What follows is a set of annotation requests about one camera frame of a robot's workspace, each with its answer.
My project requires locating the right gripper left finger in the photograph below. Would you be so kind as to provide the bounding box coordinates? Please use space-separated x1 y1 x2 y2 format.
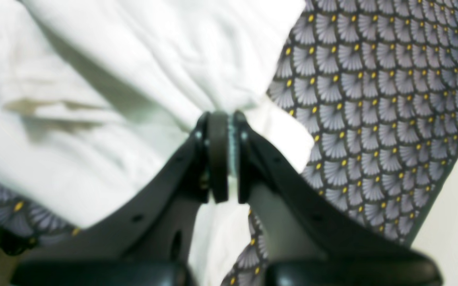
23 112 229 263

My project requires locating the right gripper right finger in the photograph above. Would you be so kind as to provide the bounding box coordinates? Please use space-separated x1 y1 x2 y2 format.
231 112 425 263

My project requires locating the white printed T-shirt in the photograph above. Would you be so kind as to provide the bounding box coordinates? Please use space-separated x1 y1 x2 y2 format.
0 0 315 286

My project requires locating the patterned grey tablecloth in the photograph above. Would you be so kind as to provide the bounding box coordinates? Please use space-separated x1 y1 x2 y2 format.
0 0 458 286

